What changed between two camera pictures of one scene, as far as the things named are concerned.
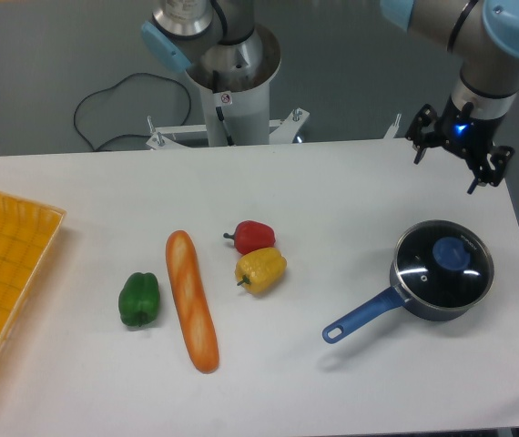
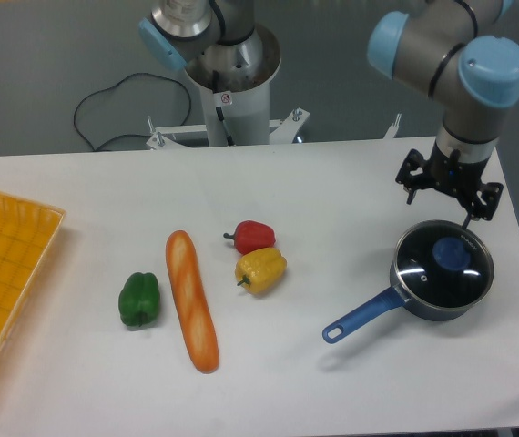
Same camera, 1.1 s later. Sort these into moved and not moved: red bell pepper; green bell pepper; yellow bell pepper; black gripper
Moved: black gripper
Not moved: yellow bell pepper; green bell pepper; red bell pepper
